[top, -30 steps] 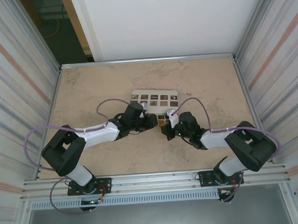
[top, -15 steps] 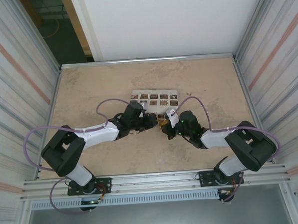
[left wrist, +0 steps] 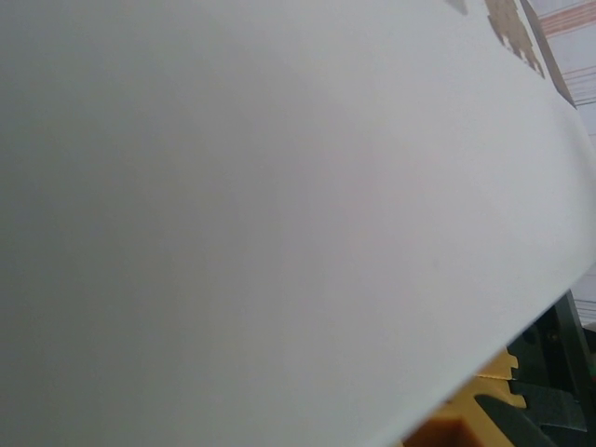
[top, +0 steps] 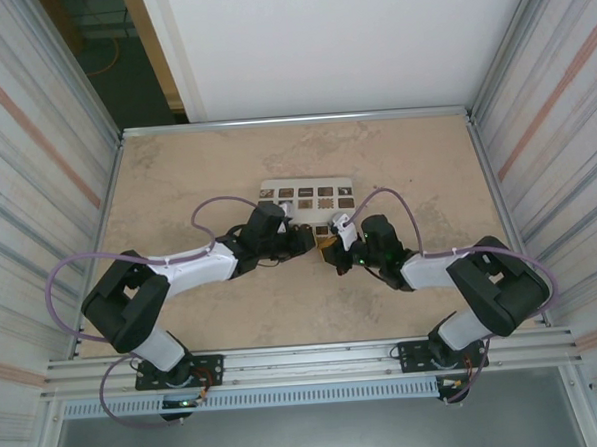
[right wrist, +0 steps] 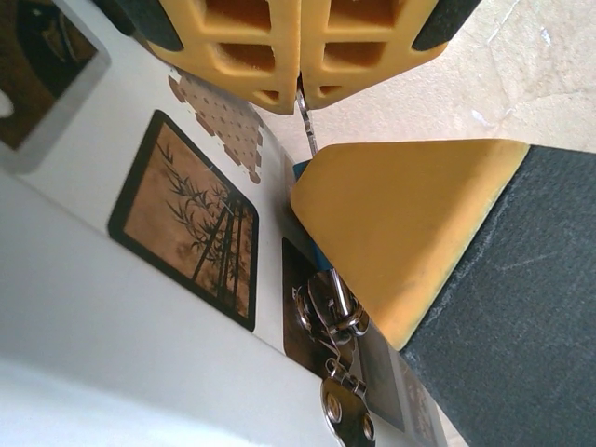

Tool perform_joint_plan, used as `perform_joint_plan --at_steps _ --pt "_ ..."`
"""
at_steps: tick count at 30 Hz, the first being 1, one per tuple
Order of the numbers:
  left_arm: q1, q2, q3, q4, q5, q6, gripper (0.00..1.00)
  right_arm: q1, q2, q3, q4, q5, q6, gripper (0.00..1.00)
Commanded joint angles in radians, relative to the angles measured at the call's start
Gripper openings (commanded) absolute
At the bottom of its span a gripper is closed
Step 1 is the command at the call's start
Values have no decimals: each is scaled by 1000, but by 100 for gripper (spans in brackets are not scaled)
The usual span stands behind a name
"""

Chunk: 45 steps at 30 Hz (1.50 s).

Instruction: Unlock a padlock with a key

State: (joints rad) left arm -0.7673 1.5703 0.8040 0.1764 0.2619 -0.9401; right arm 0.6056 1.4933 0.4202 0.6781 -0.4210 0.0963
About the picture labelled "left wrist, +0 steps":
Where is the white box with brown tiles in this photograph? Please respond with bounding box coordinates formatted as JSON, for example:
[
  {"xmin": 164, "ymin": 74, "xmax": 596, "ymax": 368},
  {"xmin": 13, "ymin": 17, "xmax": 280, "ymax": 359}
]
[{"xmin": 0, "ymin": 0, "xmax": 596, "ymax": 447}]

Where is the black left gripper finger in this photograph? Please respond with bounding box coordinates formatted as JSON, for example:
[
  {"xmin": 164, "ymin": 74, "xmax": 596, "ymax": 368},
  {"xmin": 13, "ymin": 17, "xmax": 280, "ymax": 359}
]
[{"xmin": 402, "ymin": 348, "xmax": 588, "ymax": 447}]

